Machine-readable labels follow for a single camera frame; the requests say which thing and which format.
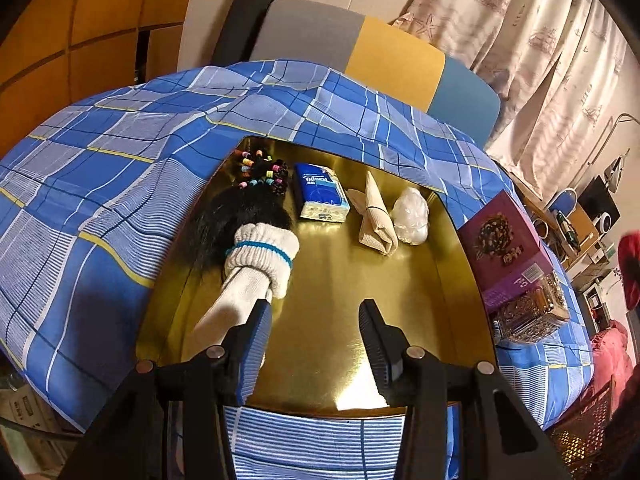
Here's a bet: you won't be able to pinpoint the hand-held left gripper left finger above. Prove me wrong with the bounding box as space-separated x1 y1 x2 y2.
60 299 273 480

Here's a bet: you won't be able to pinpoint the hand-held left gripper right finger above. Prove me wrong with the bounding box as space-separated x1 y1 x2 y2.
359 300 571 480

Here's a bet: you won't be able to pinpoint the gold metal tray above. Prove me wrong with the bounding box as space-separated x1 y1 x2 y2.
135 135 506 418

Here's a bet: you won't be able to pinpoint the white sock with blue stripe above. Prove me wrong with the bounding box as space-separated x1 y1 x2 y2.
187 224 301 361

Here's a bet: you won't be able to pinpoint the beige sock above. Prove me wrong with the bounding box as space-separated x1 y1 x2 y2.
347 171 400 256

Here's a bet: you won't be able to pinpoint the white plastic bag wad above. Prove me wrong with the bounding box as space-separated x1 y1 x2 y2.
392 187 431 246

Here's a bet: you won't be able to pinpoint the black hair piece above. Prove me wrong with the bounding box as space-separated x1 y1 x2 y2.
187 187 296 271

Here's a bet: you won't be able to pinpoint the blue tissue pack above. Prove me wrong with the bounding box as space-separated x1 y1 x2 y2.
292 162 351 223

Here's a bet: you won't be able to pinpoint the colourful beaded hair ties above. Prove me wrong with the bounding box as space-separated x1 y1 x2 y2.
232 147 291 196

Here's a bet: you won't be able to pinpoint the purple cardboard box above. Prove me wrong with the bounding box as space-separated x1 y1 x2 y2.
457 190 556 311

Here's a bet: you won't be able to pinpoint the ornate gold tissue box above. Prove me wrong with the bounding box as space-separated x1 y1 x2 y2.
492 272 571 346

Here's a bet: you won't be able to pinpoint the blue plaid bed sheet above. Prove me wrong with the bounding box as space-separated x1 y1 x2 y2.
0 59 596 480

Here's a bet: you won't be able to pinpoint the rattan chair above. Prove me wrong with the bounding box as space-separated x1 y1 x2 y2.
547 375 640 480

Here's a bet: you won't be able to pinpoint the pink cloth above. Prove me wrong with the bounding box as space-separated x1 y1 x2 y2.
590 320 631 411

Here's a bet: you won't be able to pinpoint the red cloth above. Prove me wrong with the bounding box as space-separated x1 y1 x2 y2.
617 232 640 311

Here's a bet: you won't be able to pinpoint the black monitor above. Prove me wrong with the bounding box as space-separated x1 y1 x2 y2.
577 176 623 231

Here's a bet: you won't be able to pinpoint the white garment steamer pole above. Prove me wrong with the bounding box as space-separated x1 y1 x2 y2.
585 115 640 181

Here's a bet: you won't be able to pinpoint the black rolled mat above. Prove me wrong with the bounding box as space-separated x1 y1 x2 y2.
212 0 283 66

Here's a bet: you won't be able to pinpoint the ship print curtain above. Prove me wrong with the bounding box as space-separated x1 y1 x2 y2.
390 0 640 201

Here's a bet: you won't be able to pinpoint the wooden wardrobe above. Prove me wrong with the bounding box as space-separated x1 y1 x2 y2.
0 0 203 158

